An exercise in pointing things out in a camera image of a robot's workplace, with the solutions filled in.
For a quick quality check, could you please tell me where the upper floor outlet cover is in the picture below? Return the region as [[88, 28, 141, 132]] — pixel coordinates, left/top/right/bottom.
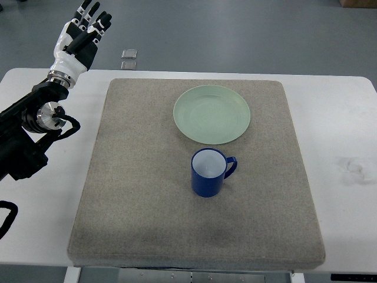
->
[[121, 49, 137, 59]]

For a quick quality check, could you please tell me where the floor outlet cover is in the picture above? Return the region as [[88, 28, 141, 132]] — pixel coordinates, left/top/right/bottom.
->
[[121, 61, 137, 70], [121, 49, 137, 59]]

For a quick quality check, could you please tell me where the light green plate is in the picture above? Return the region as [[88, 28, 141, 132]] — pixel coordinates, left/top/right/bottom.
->
[[173, 85, 251, 145]]

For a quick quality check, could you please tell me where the black control panel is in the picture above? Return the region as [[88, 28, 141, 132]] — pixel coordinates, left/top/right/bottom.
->
[[330, 274, 377, 282]]

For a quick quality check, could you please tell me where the cardboard box corner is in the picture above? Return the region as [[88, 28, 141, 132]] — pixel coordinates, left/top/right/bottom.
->
[[339, 0, 377, 8]]

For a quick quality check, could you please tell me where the black cable loop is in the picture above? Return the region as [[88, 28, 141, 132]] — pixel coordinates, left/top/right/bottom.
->
[[0, 200, 19, 239]]

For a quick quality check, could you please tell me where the blue enamel mug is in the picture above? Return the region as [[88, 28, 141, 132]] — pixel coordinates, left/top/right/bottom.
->
[[191, 147, 238, 198]]

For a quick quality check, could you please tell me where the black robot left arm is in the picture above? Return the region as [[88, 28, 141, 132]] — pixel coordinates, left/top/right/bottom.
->
[[1, 71, 81, 180]]

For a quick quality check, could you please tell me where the metal table frame bracket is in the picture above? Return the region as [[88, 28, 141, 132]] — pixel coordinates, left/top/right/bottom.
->
[[118, 268, 292, 282]]

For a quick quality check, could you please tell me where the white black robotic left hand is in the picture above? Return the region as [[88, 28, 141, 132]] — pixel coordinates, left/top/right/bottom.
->
[[50, 1, 112, 84]]

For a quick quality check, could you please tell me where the lower floor outlet cover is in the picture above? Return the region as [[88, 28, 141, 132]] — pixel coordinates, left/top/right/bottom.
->
[[121, 61, 137, 70]]

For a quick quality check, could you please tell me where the beige felt mat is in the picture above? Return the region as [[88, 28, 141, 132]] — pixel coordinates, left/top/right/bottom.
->
[[67, 78, 326, 271]]

